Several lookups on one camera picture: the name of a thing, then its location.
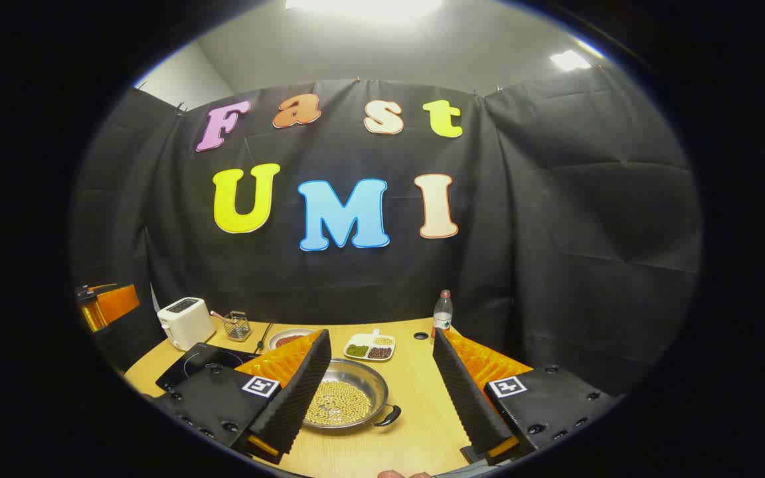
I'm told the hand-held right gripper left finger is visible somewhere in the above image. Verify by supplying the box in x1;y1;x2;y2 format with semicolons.
153;330;333;465

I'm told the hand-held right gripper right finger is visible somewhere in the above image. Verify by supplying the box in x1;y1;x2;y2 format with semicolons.
432;327;622;465

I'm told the steel pot with black handles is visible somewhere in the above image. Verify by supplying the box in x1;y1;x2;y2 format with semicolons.
303;358;402;431

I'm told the black induction cooktop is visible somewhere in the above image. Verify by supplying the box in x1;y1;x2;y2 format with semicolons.
155;343;260;392

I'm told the pile of soybeans in pot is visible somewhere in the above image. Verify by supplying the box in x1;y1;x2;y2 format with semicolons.
305;380;373;426

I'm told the white round plate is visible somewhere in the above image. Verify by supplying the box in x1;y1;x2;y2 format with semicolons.
268;329;317;351

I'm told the white toaster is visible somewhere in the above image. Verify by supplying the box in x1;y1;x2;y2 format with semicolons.
157;297;216;351

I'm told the white divided dish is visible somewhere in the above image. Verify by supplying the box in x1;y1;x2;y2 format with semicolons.
343;329;396;362

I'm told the plastic water bottle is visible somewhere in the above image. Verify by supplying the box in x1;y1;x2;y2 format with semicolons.
433;289;454;333

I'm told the small ceiling light panel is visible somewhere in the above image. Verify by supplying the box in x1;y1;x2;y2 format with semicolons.
551;50;592;72

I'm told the large ceiling light panel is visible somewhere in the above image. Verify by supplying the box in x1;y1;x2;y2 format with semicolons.
286;0;443;21

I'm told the wire mesh basket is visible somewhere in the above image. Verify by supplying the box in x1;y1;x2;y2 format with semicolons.
224;311;252;341

